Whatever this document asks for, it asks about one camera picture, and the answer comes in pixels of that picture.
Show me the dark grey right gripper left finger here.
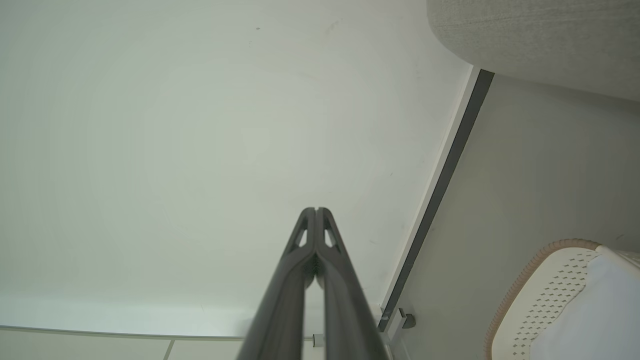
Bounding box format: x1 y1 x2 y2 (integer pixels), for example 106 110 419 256
237 207 317 360

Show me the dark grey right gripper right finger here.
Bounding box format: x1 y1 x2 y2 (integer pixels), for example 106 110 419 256
316 207 391 360

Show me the white perforated laundry basket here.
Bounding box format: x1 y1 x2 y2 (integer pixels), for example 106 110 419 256
482 238 640 360

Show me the white black baseboard strip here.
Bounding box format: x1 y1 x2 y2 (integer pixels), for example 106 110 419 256
377 65 496 334

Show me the white garment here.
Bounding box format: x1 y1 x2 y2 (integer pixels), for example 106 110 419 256
529 245 640 360

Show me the grey fabric sofa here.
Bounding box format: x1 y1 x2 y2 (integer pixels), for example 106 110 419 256
426 0 640 104

